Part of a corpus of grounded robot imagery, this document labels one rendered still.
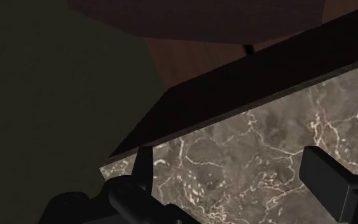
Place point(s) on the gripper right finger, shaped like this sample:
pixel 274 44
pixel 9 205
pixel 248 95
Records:
pixel 330 183

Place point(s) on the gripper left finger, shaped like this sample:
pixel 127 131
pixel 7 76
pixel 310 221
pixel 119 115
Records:
pixel 126 198

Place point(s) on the dark cabinet with black knob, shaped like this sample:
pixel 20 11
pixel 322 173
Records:
pixel 259 88

